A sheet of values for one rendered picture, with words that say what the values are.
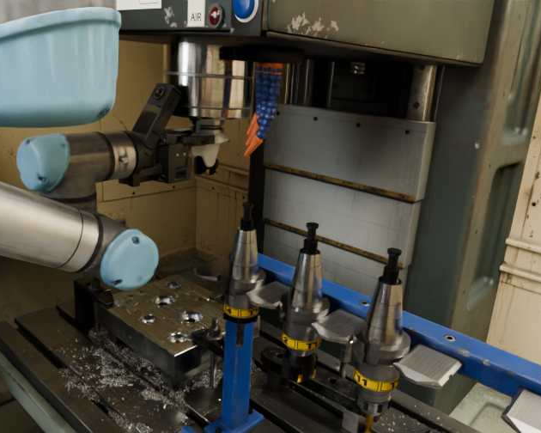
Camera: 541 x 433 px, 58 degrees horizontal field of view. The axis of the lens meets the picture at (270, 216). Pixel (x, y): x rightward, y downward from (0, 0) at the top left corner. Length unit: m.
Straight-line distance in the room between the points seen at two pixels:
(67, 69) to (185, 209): 2.07
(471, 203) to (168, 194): 1.40
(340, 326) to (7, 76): 0.47
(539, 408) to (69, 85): 0.48
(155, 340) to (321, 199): 0.58
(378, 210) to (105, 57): 1.03
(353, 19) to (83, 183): 0.42
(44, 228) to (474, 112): 0.88
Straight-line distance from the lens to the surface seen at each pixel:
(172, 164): 0.82
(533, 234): 1.50
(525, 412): 0.54
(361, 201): 1.23
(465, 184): 1.15
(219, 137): 0.88
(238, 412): 0.89
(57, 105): 0.21
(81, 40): 0.22
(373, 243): 1.23
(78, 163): 0.71
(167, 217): 2.22
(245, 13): 0.55
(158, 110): 0.82
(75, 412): 0.99
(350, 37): 0.67
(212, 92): 0.84
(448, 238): 1.19
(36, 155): 0.70
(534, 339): 1.60
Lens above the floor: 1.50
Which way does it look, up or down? 17 degrees down
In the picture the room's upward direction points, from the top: 4 degrees clockwise
